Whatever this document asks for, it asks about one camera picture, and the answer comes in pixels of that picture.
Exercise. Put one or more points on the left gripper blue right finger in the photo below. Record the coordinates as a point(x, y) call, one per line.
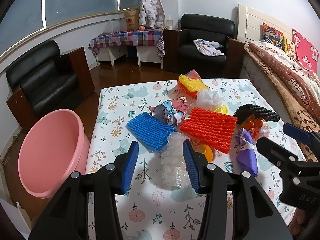
point(191, 165)

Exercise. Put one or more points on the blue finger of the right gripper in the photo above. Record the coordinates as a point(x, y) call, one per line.
point(304, 137)
point(275, 153)

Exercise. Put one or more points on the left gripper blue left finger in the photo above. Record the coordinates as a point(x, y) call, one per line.
point(128, 166)

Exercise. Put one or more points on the clear bubble wrap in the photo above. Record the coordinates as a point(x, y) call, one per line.
point(174, 172)

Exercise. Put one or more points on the purple packet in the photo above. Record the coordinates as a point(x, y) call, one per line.
point(246, 154)

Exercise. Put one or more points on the blue foam fruit net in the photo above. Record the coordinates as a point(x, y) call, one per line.
point(150, 131)

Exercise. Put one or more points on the red foam fruit net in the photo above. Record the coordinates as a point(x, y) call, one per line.
point(214, 129)

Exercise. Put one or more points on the colourful paper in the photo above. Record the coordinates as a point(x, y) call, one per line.
point(171, 112)

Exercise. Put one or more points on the floral bear tablecloth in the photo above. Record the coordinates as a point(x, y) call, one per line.
point(160, 202)

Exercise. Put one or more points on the orange white crumpled wrapper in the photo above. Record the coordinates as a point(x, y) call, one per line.
point(256, 127)

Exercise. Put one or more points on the bed with brown blanket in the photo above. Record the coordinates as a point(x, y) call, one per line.
point(291, 90)

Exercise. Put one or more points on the black foam fruit net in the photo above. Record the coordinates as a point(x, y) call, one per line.
point(244, 111)

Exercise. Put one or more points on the white crumpled plastic bag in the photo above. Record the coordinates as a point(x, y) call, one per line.
point(209, 99)

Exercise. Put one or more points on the yellow orange foam net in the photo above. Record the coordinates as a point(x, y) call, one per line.
point(190, 86)

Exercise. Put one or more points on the pink plastic bucket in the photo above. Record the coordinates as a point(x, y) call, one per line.
point(55, 147)

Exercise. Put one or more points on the pink flower pillow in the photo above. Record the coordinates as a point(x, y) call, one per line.
point(307, 53)

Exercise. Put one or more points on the pink paper under net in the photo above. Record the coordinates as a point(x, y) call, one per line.
point(193, 75)

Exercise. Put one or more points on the colourful striped pillow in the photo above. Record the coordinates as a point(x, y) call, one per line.
point(272, 35)

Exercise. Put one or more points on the black leather armchair back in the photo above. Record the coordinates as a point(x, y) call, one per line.
point(181, 55)

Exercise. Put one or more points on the black leather armchair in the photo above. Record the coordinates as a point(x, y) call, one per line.
point(181, 55)
point(44, 79)

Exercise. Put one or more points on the cloth on armchair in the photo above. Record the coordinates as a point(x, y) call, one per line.
point(208, 48)

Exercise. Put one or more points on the checkered cloth side table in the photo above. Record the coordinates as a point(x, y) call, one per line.
point(149, 46)

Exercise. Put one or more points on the black leather armchair left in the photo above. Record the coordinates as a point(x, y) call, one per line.
point(44, 79)

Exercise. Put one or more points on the white wooden headboard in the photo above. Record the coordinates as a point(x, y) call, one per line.
point(250, 24)

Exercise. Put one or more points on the drink cup with straw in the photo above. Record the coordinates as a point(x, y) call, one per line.
point(169, 23)

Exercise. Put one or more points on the clear plastic bag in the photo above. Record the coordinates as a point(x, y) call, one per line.
point(111, 27)

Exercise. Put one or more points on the floral padded jacket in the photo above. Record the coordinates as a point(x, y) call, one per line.
point(151, 14)

